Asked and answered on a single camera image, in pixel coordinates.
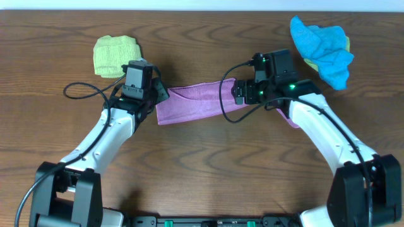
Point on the purple microfibre cloth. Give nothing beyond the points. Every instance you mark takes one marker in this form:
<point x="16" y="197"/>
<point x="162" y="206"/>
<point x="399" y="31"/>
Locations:
<point x="198" y="101"/>

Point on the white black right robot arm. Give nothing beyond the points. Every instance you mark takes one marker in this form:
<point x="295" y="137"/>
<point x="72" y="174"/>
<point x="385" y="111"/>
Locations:
<point x="366" y="188"/>

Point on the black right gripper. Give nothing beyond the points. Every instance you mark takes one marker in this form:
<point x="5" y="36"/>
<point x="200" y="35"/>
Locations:
<point x="250" y="98"/>

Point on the folded green cloth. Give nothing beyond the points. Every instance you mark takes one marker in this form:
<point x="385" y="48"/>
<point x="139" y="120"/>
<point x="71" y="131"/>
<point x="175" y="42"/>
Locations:
<point x="110" y="53"/>

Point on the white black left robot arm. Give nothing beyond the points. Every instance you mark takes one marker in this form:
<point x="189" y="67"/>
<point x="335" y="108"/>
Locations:
<point x="69" y="193"/>

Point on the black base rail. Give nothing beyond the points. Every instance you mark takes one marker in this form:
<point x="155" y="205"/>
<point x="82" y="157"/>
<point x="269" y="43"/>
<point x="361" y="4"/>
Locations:
<point x="266" y="221"/>

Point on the yellow-green cloth under blue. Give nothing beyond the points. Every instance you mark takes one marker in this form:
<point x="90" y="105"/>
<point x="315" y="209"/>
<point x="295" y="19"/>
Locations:
<point x="315" y="67"/>

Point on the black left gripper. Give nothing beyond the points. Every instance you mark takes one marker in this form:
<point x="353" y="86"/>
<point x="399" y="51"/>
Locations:
<point x="160" y="91"/>

